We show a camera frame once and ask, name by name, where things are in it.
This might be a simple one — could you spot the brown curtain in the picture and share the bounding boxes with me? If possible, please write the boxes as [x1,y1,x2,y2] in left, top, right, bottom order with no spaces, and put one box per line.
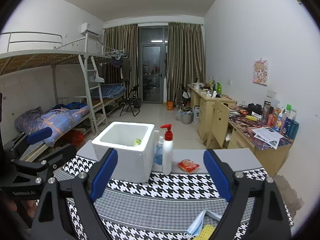
[104,24,139,90]
[166,22,205,101]

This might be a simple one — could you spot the wooden smiley chair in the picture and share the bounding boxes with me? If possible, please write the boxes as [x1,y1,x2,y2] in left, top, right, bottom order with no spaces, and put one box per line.
[206,101,229,149]

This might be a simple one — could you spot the blue plaid quilt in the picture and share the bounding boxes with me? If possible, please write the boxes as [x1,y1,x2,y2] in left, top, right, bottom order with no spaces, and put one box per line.
[14,102,89,147]

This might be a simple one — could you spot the red snack packet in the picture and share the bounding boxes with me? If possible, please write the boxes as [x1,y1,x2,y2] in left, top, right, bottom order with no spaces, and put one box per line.
[177,159,200,173]

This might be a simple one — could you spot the right brown curtain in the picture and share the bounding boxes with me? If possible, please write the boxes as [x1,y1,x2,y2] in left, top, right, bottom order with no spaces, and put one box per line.
[166,22,205,101]

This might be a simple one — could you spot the green plastic bag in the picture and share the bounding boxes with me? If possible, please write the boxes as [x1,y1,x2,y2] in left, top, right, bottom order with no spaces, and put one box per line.
[133,139,142,146]

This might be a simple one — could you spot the person's left hand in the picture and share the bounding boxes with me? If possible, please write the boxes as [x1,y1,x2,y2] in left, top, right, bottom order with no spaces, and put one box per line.
[3,197,37,218]

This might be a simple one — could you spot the white styrofoam box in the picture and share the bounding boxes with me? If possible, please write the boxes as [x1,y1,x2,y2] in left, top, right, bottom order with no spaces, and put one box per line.
[92,121,155,183]

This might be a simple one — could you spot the far wooden desk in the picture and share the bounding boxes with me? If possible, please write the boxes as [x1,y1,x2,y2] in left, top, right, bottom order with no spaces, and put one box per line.
[188,85,237,141]

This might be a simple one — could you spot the white red pump lotion bottle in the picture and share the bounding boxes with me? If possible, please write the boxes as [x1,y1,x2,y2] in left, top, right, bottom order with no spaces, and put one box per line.
[161,124,174,176]

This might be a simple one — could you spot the left brown curtain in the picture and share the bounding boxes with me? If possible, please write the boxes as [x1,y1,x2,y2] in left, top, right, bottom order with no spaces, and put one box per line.
[104,24,139,90]

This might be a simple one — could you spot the grey floor bucket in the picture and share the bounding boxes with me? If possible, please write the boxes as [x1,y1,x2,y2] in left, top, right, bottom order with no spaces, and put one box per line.
[181,112,193,125]

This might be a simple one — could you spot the white metal bunk bed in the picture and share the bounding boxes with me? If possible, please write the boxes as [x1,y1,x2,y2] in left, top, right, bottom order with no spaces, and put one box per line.
[0,31,128,160]

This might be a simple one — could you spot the green bottle on desk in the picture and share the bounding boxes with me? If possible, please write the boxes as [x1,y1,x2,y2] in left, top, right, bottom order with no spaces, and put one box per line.
[216,82,222,94]

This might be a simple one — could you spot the yellow foam fruit net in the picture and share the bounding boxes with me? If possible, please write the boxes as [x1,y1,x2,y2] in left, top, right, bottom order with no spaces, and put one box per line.
[198,224,215,240]

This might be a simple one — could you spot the printed paper sheets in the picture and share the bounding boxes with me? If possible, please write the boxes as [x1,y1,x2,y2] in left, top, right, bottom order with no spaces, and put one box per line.
[252,127,283,150]

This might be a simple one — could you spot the black folding chair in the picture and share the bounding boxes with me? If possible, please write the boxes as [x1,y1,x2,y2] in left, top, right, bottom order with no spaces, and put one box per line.
[119,85,141,116]

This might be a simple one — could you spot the white air conditioner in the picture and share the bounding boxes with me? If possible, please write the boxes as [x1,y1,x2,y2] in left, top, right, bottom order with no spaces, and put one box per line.
[80,23,99,37]

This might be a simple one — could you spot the anime girl wall poster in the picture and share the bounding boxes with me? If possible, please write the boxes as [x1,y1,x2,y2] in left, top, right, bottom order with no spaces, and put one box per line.
[252,59,268,86]

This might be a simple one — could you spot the blue spray bottle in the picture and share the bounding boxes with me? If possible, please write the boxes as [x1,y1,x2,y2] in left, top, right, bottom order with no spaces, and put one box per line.
[153,136,164,172]

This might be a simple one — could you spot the houndstooth table cloth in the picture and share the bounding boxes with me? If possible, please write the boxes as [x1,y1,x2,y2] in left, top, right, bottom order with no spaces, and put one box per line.
[53,154,295,240]

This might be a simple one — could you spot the wooden desk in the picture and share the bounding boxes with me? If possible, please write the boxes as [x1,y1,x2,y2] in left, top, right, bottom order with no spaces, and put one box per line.
[228,106,293,176]
[188,85,237,141]

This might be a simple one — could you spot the toiletry bottles cluster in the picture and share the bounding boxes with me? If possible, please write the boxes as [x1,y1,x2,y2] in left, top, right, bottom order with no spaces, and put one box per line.
[261,100,299,140]

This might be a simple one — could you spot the blue surgical face mask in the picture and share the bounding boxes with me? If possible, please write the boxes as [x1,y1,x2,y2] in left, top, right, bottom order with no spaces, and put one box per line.
[183,209,222,239]

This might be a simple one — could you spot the near wooden desk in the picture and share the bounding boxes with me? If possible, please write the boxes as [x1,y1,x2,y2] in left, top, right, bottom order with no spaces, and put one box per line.
[228,106,293,176]

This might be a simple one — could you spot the glass balcony door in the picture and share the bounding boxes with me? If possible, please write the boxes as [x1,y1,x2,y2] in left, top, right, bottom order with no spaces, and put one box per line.
[138,25,169,103]

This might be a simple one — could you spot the orange floor container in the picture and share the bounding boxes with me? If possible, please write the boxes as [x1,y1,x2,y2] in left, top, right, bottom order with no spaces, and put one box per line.
[167,101,174,111]

